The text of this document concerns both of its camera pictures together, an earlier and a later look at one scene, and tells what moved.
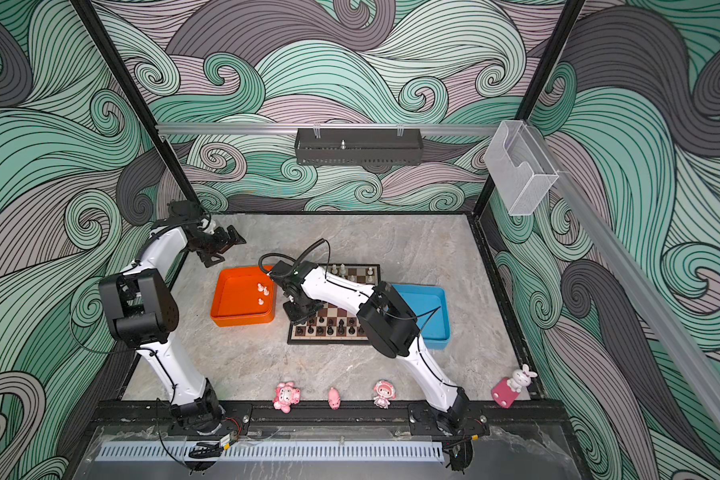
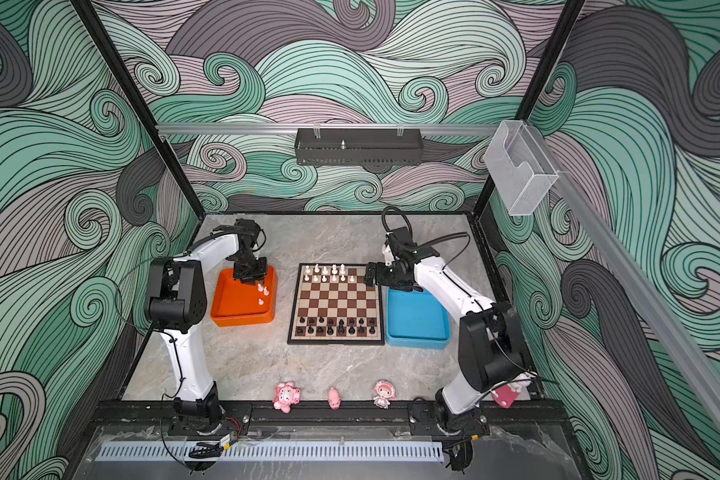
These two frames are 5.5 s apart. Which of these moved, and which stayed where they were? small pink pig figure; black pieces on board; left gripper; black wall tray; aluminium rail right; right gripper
Moved: left gripper; right gripper
Stayed: small pink pig figure; aluminium rail right; black wall tray; black pieces on board
